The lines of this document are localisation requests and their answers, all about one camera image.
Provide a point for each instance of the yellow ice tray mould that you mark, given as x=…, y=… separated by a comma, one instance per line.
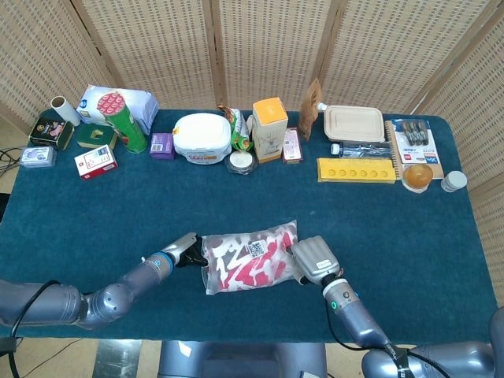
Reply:
x=354, y=170

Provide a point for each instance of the woven folding screen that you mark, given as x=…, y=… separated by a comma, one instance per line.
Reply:
x=275, y=47

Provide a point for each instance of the dark green tin box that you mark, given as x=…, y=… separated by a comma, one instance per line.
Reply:
x=49, y=132

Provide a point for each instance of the clear blue-label packet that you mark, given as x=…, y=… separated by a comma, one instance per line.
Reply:
x=37, y=156

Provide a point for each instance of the beige lidded lunch container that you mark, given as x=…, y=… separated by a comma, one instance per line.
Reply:
x=354, y=122

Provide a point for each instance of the red white carton box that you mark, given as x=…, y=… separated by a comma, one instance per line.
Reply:
x=96, y=163

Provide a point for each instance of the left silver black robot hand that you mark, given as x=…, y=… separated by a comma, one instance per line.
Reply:
x=185, y=244

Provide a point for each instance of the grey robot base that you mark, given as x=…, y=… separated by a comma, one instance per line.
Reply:
x=244, y=360

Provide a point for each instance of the green yellow sponge box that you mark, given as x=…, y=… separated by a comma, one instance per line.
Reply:
x=88, y=138

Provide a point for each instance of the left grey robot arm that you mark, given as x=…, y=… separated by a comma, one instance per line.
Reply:
x=110, y=299

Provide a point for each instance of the red white printed garment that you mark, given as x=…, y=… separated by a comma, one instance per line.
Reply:
x=252, y=271

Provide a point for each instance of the small white jar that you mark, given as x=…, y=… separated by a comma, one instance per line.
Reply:
x=454, y=181

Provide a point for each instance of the tall beige orange carton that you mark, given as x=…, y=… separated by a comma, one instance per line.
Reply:
x=269, y=126

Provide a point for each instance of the clear plastic water bottle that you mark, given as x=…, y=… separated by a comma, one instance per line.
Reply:
x=362, y=149

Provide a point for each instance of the white wet wipes tub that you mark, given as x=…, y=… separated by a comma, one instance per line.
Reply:
x=202, y=136

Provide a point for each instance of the orange jelly cup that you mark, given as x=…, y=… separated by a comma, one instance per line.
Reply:
x=418, y=177

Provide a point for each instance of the small pink box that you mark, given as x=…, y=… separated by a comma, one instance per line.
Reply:
x=293, y=145

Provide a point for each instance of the white paper roll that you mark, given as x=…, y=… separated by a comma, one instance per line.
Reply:
x=65, y=110

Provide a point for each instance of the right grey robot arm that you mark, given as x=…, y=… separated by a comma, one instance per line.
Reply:
x=354, y=315

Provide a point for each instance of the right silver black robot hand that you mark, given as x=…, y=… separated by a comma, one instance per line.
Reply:
x=315, y=260

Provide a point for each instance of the white blue snack bag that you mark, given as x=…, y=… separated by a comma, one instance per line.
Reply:
x=141, y=106

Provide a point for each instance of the small purple box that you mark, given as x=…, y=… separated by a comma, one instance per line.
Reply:
x=162, y=146

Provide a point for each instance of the translucent zip bag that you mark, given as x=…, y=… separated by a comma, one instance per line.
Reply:
x=210, y=283

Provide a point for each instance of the green chips can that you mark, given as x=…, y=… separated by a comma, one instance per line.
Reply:
x=130, y=130

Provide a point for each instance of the kraft spiral notebook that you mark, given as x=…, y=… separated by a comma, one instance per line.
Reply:
x=438, y=169

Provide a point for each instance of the white blister pack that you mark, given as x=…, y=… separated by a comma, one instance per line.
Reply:
x=417, y=145

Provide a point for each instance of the blue carpet table cover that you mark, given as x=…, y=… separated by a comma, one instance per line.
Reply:
x=157, y=204

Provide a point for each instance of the brown spout pouch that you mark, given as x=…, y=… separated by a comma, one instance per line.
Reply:
x=311, y=110

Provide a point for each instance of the green snack packet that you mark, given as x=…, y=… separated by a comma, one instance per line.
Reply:
x=240, y=134

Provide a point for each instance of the metal table foot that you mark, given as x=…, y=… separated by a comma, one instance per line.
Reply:
x=116, y=360

